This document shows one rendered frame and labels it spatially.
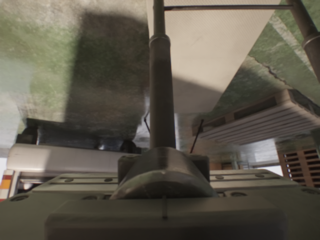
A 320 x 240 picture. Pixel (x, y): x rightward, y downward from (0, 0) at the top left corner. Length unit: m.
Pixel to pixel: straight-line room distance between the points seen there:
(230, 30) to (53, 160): 1.81
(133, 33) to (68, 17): 0.28
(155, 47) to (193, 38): 0.34
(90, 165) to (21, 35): 1.35
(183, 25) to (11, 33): 0.82
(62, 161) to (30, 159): 0.28
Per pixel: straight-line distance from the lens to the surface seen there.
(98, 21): 0.88
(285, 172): 5.58
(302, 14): 0.51
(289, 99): 1.61
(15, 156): 2.01
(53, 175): 2.12
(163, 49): 0.32
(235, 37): 0.69
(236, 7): 0.47
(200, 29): 0.63
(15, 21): 1.04
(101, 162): 2.01
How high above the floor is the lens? 0.67
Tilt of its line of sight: 21 degrees down
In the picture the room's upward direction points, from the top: 179 degrees clockwise
